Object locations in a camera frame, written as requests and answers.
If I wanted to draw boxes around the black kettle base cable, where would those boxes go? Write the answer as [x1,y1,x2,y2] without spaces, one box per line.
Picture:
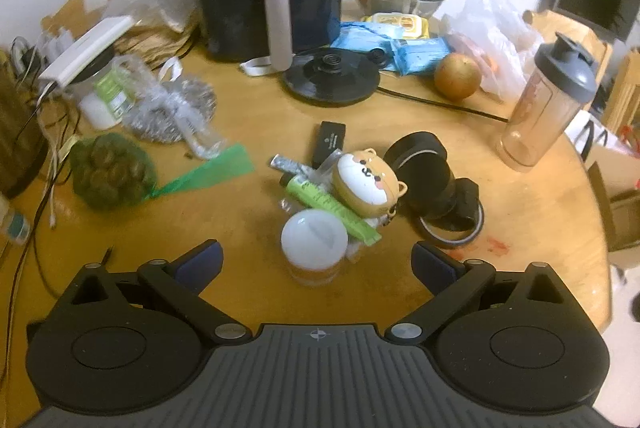
[375,85,510,124]

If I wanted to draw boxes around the white plastic bag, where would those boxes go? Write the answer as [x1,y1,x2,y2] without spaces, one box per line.
[444,0,545,103]

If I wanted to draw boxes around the brown onion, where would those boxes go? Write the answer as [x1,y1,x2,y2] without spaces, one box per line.
[433,52,483,102]

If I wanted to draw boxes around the plastic jar green label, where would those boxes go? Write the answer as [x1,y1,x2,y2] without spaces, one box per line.
[75,55,139,130]

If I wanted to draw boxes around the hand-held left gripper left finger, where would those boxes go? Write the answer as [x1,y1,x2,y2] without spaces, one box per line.
[65,238,252,346]

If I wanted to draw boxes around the white paper bag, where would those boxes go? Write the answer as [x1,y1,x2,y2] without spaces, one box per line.
[565,109,637,160]

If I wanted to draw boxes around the green net bag of chestnuts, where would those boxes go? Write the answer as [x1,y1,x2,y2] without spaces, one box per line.
[69,133,256,212]

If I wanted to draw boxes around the clear shaker bottle grey lid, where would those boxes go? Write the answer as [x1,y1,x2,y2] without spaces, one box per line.
[497,32,599,173]

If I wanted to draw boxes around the open cardboard box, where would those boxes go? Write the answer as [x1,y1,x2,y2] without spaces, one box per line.
[586,159,640,255]

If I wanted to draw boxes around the white ribbon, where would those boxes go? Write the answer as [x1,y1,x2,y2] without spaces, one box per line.
[239,57,282,78]

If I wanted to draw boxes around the dark tape roll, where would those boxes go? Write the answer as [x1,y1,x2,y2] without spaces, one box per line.
[417,203,485,251]

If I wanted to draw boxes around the marbled stick sachet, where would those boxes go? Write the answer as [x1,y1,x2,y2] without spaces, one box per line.
[270,153,314,177]

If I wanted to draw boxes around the black kettle base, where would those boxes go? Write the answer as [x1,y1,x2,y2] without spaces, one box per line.
[281,47,382,106]

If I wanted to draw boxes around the brown paper bag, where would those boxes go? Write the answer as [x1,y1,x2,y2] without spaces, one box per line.
[40,0,203,70]

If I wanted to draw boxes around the green tube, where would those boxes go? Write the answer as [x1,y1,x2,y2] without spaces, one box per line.
[285,174,382,245]

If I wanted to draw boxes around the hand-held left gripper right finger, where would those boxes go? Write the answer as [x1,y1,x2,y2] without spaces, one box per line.
[384,241,577,346]

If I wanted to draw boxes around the clear bag of dark seeds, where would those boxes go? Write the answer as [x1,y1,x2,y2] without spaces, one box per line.
[121,57,237,160]

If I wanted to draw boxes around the blue wipes packet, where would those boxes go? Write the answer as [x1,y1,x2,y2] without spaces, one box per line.
[330,21,397,58]
[389,37,452,76]

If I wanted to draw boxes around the white lid jar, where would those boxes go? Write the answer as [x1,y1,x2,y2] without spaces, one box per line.
[279,209,349,287]

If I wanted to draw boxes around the white charger plugs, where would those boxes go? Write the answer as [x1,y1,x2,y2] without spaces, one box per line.
[37,27,77,60]

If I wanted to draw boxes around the small black box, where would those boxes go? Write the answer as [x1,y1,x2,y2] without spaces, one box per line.
[311,121,349,167]

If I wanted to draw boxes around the yellow wipes packet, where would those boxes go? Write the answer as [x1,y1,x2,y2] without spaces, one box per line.
[361,12,431,40]

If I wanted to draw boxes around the steel electric kettle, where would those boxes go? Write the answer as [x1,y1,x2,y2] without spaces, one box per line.
[0,50,52,200]

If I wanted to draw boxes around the black cylindrical device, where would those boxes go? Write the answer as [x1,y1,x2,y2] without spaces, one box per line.
[383,131,484,230]

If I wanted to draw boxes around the white charging cable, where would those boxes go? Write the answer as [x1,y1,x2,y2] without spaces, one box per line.
[10,36,69,230]

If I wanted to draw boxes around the small toothpick bottle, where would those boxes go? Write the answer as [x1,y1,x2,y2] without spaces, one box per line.
[0,198,34,245]

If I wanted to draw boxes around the white power bank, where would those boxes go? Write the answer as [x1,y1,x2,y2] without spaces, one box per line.
[37,16,137,88]

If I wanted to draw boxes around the black charging cable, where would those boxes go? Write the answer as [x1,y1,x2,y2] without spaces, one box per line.
[0,106,115,389]

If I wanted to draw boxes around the dog shaped case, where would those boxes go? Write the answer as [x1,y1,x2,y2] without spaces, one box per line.
[331,148,409,227]

